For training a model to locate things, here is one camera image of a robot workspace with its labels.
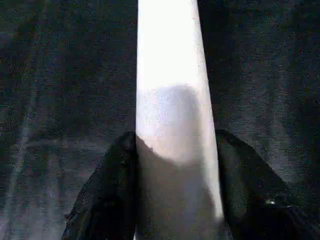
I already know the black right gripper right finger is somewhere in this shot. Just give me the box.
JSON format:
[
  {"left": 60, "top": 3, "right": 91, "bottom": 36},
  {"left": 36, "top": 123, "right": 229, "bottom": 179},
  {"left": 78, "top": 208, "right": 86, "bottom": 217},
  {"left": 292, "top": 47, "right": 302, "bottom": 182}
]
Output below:
[{"left": 215, "top": 129, "right": 320, "bottom": 240}]

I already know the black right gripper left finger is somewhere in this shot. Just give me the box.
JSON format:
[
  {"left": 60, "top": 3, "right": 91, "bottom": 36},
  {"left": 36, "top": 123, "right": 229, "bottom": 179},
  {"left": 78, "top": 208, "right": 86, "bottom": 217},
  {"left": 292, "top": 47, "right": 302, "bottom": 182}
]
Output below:
[{"left": 61, "top": 131, "right": 139, "bottom": 240}]

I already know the white plastic table leg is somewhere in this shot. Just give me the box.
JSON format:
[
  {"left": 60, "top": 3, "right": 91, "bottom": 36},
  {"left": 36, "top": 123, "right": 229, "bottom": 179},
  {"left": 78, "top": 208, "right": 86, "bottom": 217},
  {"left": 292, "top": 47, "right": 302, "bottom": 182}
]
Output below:
[{"left": 134, "top": 0, "right": 227, "bottom": 240}]

